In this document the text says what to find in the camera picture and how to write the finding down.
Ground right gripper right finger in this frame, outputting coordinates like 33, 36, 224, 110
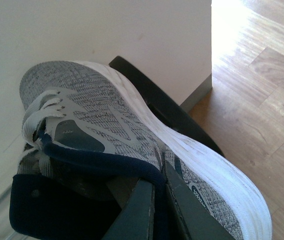
165, 161, 234, 240

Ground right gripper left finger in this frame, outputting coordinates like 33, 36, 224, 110
103, 179, 155, 240

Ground grey sneaker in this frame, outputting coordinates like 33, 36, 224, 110
9, 61, 273, 240

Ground black metal shoe rack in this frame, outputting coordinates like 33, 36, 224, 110
109, 56, 224, 156

